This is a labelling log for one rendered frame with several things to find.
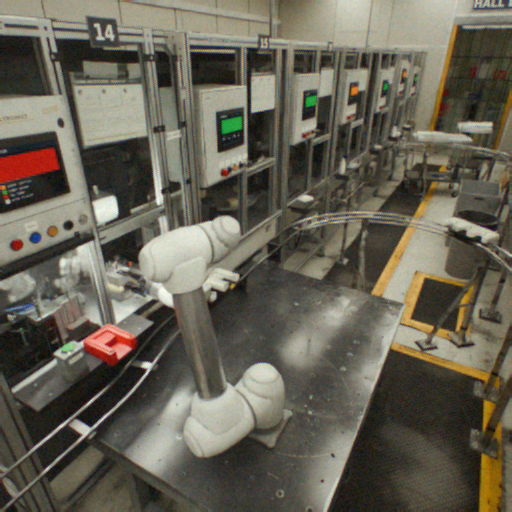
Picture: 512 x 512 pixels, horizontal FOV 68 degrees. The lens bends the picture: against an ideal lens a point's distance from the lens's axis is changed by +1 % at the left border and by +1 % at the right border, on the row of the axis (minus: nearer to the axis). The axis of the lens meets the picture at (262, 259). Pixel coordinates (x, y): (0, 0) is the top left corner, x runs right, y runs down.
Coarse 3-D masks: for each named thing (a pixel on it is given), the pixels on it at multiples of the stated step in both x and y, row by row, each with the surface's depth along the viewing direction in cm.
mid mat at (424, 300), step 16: (416, 272) 387; (416, 288) 360; (432, 288) 360; (448, 288) 361; (416, 304) 336; (432, 304) 337; (448, 304) 337; (416, 320) 316; (432, 320) 316; (448, 320) 317; (448, 336) 299
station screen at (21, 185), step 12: (36, 144) 113; (48, 144) 117; (0, 156) 106; (12, 156) 108; (60, 168) 122; (12, 180) 110; (24, 180) 113; (36, 180) 116; (48, 180) 119; (60, 180) 123; (0, 192) 108; (12, 192) 111; (24, 192) 114; (36, 192) 117; (48, 192) 120; (12, 204) 112
